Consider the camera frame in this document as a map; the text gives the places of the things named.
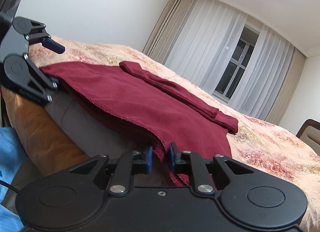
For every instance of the dark red long-sleeved shirt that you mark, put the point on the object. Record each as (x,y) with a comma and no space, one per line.
(130,97)

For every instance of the floral beige duvet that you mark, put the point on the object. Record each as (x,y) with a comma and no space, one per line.
(270,152)

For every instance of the beige curtain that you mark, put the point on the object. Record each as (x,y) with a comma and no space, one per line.
(167,24)
(287,89)

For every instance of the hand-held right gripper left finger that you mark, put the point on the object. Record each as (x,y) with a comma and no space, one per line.
(149,159)

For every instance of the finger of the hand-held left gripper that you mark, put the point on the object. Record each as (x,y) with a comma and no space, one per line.
(53,45)
(40,82)

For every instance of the white-framed window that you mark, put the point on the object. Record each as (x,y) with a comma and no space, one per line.
(237,67)

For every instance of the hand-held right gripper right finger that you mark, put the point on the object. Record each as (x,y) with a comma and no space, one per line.
(171,158)

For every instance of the person's blue garment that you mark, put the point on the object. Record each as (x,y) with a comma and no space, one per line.
(8,157)

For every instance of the white sheer curtain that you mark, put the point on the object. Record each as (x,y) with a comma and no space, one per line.
(267,79)
(200,39)

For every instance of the brown padded headboard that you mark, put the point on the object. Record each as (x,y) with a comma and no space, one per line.
(311,132)

